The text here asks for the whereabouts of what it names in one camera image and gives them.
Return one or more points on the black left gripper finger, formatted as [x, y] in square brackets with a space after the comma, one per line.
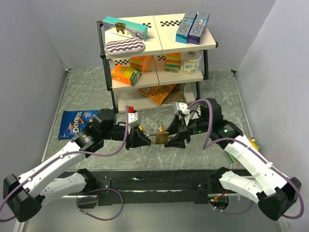
[139, 137]
[139, 144]

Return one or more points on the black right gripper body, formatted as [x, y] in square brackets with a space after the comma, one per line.
[198, 125]

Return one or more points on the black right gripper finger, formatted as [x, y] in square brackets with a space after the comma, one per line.
[177, 122]
[177, 141]

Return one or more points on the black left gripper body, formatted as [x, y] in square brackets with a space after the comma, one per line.
[118, 132]

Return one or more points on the small brass padlock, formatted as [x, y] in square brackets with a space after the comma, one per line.
[161, 126]

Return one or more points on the large brass padlock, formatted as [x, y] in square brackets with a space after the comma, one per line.
[160, 137]

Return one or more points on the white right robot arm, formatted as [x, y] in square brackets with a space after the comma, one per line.
[275, 193]

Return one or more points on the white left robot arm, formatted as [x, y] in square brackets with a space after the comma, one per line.
[27, 193]

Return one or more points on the brown seed bag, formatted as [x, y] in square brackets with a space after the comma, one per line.
[176, 95]

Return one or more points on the orange snack packet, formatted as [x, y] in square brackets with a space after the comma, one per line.
[157, 94]

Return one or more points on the blue Doritos chip bag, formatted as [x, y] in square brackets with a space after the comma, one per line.
[73, 122]

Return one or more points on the orange sponge pack on table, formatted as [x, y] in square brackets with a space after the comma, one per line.
[253, 142]

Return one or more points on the orange sponge box front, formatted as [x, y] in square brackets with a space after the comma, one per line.
[126, 75]

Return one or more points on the orange sponge box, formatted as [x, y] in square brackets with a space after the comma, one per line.
[126, 75]
[140, 63]

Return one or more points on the toilet paper roll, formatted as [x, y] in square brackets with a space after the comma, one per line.
[190, 62]

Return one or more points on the colourful sponge stack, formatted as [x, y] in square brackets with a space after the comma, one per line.
[172, 62]

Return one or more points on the beige three-tier shelf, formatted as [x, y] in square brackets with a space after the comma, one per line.
[161, 41]

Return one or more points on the orange sponge box rear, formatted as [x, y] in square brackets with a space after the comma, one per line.
[140, 63]

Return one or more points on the blue toothpaste box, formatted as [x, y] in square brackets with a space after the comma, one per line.
[185, 27]

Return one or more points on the purple toothpaste box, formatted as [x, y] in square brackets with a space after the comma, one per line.
[198, 27]

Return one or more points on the teal toothpaste box lying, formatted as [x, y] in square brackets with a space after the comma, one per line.
[125, 28]

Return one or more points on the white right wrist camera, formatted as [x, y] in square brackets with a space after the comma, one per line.
[181, 109]

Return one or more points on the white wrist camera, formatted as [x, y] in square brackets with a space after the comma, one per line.
[133, 118]
[181, 109]

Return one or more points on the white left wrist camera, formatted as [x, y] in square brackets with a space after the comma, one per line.
[133, 118]

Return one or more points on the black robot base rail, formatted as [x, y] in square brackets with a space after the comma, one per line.
[156, 186]

